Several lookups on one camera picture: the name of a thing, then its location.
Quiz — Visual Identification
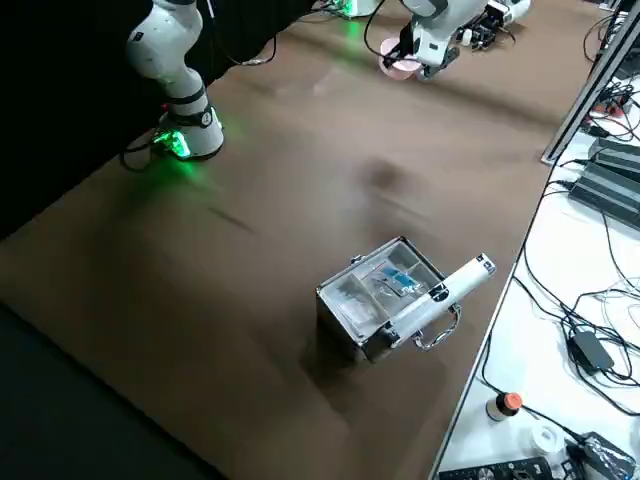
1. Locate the black power adapter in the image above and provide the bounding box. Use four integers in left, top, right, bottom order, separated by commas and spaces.
567, 327, 616, 376

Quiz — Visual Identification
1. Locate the black cable with silver connector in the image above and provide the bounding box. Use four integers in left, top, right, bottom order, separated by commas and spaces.
207, 0, 279, 69

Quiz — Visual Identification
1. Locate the pink bowl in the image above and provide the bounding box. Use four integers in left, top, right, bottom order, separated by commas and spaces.
379, 38, 426, 82

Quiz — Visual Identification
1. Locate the emergency stop button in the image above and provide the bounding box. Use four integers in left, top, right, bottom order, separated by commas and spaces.
485, 391, 525, 424

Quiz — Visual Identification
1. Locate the black control device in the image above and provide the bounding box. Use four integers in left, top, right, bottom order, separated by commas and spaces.
438, 455, 566, 480

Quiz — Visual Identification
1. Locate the silver metal case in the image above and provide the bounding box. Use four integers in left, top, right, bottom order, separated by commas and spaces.
315, 236, 498, 369

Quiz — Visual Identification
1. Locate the black arm base cable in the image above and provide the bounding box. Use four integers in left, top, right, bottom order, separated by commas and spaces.
119, 132, 169, 174

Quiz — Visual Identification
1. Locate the white tape roll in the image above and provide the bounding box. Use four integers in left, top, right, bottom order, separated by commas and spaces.
529, 422, 566, 456

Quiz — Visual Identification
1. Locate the aluminium frame post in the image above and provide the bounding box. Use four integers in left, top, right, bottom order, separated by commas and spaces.
541, 0, 640, 164

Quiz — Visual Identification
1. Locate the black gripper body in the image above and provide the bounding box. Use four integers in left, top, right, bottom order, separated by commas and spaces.
398, 19, 420, 57
470, 13, 503, 51

